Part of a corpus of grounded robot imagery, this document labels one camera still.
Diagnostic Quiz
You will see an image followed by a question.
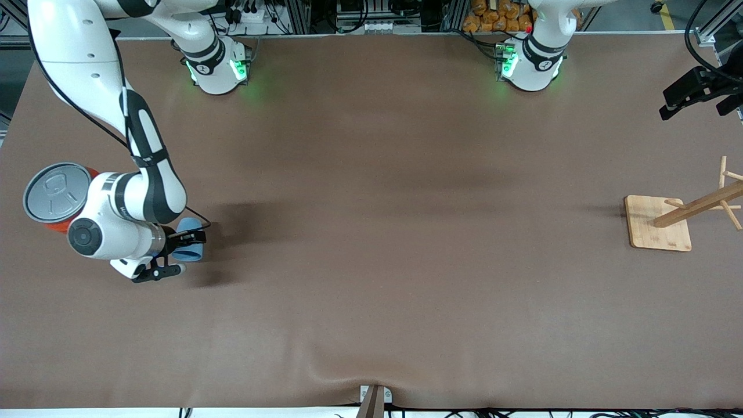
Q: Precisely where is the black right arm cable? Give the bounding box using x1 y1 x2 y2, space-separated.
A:
28 26 212 233

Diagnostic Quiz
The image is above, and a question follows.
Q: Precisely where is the white power strip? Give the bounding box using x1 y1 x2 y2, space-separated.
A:
229 5 273 24

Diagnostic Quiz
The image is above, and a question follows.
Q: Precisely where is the light blue plastic cup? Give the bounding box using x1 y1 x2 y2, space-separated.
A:
173 218 205 261

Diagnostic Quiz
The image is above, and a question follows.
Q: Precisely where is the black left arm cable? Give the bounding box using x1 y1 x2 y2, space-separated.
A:
685 5 729 75

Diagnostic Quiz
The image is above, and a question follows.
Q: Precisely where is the orange can with grey lid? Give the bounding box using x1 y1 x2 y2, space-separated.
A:
23 163 100 233

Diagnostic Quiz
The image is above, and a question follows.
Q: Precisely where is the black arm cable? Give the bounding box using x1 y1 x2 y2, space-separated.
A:
28 26 212 233
685 5 729 75

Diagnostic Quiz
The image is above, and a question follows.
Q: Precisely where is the orange snack packets pile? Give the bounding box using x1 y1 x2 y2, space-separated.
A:
463 0 535 34

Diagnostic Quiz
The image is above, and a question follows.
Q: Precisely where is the brown table mat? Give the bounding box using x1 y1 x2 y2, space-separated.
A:
0 32 743 410

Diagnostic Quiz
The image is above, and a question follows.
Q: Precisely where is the aluminium frame profile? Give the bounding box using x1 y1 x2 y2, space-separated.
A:
0 0 33 48
694 0 743 47

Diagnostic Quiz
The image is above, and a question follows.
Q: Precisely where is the wooden cup rack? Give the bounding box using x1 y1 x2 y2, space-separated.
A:
625 156 743 252

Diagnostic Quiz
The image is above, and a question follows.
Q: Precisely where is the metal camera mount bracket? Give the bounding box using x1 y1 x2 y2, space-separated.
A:
359 385 393 418

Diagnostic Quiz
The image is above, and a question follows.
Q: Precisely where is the white connector block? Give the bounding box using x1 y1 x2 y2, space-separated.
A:
363 20 421 33

